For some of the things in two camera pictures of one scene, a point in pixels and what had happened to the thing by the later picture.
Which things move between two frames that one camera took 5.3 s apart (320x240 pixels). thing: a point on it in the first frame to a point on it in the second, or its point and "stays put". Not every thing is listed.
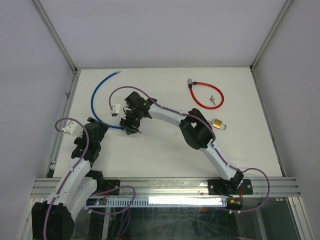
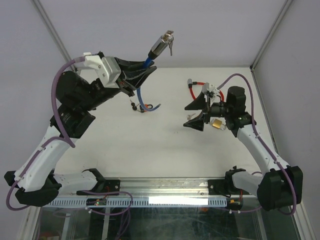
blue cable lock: x=92 y=102 to x=168 y=38
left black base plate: x=110 y=184 stays put
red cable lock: x=190 y=83 stays put
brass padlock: x=217 y=123 stays put
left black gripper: x=102 y=130 to x=133 y=75
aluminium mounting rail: x=179 y=187 stays put
